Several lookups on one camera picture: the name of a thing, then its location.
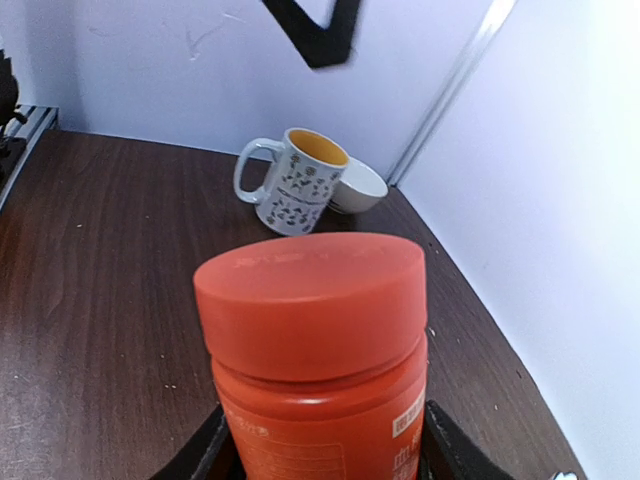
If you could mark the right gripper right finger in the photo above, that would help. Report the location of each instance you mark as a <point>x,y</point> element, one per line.
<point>449,453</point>

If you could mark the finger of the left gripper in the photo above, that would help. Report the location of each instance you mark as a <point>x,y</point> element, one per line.
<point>320,47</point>

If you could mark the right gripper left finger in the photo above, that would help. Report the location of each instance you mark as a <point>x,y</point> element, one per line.
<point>195,459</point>

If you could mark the orange pill bottle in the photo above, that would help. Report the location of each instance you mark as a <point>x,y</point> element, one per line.
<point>368,427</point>

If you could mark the orange bottle cap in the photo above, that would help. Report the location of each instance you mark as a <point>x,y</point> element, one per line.
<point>313,308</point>

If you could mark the white floral mug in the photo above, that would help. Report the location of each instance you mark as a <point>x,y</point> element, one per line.
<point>305,169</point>

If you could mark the plain white bowl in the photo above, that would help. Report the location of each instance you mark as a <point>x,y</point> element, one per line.
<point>358,190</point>

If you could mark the left aluminium frame post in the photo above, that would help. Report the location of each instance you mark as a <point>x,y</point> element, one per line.
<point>459,74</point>

